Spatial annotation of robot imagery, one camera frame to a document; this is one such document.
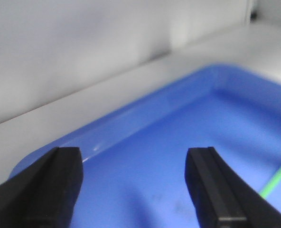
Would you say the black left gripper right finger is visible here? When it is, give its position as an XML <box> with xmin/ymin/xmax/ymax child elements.
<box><xmin>185</xmin><ymin>147</ymin><xmax>281</xmax><ymax>228</ymax></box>

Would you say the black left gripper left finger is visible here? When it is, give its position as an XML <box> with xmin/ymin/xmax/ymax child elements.
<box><xmin>0</xmin><ymin>147</ymin><xmax>84</xmax><ymax>228</ymax></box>

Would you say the green plastic spoon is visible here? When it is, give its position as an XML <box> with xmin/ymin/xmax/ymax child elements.
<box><xmin>260</xmin><ymin>167</ymin><xmax>281</xmax><ymax>199</ymax></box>

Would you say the white cabinet with shelves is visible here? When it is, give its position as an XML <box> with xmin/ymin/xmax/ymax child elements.
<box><xmin>0</xmin><ymin>0</ymin><xmax>281</xmax><ymax>184</ymax></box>

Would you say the blue plastic tray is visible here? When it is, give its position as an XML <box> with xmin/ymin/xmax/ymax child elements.
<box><xmin>9</xmin><ymin>62</ymin><xmax>281</xmax><ymax>228</ymax></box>

